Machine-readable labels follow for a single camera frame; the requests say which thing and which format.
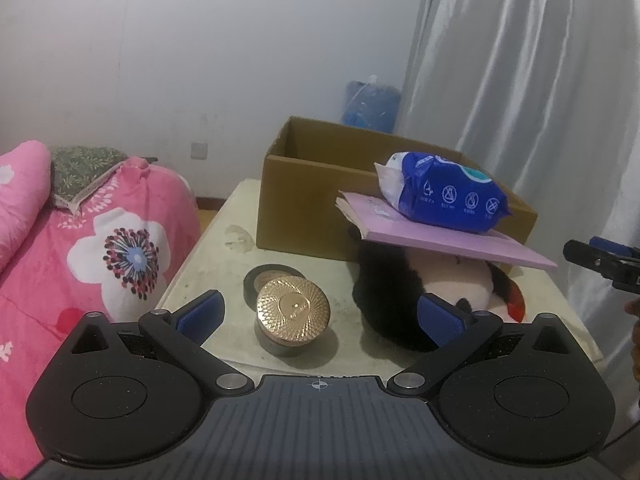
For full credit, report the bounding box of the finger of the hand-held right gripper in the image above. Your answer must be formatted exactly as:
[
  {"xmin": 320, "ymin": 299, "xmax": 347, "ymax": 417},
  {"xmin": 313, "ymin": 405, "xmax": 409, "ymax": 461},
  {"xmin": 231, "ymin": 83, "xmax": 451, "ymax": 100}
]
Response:
[
  {"xmin": 563, "ymin": 239, "xmax": 640, "ymax": 293},
  {"xmin": 589, "ymin": 236, "xmax": 640, "ymax": 260}
]

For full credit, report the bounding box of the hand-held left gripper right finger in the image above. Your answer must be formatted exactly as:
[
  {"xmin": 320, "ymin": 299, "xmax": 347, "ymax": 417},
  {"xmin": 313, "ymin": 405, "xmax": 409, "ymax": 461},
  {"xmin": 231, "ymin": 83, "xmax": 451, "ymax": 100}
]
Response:
[{"xmin": 387, "ymin": 292, "xmax": 576, "ymax": 401}]

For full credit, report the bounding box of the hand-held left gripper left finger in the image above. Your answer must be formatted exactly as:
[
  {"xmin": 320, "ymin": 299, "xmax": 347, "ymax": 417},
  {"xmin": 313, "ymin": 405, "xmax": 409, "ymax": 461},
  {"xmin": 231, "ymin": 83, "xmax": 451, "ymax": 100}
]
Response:
[{"xmin": 67, "ymin": 289, "xmax": 256, "ymax": 396}]

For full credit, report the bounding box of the black tape roll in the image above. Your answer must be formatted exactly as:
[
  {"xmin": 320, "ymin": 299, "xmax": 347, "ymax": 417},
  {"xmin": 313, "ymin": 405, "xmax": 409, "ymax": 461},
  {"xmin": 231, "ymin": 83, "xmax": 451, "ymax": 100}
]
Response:
[{"xmin": 243, "ymin": 263, "xmax": 306, "ymax": 313}]

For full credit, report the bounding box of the panda plush toy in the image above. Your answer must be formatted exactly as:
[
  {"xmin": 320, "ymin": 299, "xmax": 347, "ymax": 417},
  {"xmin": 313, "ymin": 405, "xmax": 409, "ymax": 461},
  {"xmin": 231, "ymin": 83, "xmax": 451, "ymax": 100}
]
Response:
[{"xmin": 351, "ymin": 227, "xmax": 528, "ymax": 353}]

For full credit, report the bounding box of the pink book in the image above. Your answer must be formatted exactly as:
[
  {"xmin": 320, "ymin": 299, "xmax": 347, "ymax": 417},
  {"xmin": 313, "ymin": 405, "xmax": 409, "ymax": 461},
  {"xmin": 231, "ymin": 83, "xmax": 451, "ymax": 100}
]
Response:
[{"xmin": 335, "ymin": 190, "xmax": 560, "ymax": 272}]

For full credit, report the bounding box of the gold lidded jar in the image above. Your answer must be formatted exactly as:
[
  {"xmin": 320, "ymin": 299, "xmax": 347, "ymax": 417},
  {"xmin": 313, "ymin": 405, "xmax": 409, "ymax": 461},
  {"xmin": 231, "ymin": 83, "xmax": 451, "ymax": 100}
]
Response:
[{"xmin": 254, "ymin": 276, "xmax": 332, "ymax": 358}]

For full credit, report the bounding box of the blue wet wipes pack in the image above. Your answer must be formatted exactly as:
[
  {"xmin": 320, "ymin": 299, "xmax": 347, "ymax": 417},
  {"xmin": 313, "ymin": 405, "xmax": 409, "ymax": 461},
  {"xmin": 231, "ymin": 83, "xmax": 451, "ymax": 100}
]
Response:
[{"xmin": 374, "ymin": 151, "xmax": 513, "ymax": 235}]

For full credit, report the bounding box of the brown cardboard box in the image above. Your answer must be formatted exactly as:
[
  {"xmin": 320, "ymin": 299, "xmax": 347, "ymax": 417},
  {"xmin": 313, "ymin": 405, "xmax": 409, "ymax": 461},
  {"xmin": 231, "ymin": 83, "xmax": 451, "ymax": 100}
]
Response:
[{"xmin": 256, "ymin": 116, "xmax": 538, "ymax": 278}]

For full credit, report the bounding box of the white desktop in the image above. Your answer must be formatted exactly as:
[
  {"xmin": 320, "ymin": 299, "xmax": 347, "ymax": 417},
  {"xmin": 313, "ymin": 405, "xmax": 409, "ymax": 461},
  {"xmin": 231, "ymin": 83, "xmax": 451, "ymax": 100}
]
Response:
[{"xmin": 150, "ymin": 180, "xmax": 608, "ymax": 376}]

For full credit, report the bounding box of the person's right hand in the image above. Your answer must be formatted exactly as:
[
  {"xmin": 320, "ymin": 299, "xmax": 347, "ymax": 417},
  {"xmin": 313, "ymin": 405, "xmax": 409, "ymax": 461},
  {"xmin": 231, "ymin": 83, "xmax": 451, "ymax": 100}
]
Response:
[{"xmin": 625, "ymin": 299, "xmax": 640, "ymax": 386}]

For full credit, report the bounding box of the pink floral blanket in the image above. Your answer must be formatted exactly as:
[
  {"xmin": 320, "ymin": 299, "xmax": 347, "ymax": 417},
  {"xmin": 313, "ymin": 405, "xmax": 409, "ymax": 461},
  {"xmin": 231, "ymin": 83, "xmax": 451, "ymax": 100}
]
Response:
[{"xmin": 0, "ymin": 140, "xmax": 201, "ymax": 466}]

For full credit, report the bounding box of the grey shiny curtain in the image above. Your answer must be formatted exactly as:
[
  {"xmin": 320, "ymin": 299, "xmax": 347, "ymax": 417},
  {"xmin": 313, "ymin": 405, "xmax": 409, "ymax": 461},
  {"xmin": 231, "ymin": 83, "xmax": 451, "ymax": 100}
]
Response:
[{"xmin": 397, "ymin": 0, "xmax": 640, "ymax": 406}]

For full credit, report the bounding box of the green patterned pillow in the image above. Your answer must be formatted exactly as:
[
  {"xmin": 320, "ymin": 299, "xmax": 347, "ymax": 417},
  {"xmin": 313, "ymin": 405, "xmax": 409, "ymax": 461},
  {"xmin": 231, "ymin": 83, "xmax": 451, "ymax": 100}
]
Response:
[{"xmin": 50, "ymin": 146, "xmax": 130, "ymax": 211}]

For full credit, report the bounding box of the blue water bottle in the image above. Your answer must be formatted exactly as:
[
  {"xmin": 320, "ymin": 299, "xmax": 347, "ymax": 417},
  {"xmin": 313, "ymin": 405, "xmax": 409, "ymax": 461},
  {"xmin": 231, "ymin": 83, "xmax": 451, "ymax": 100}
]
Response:
[{"xmin": 342, "ymin": 76, "xmax": 402, "ymax": 133}]

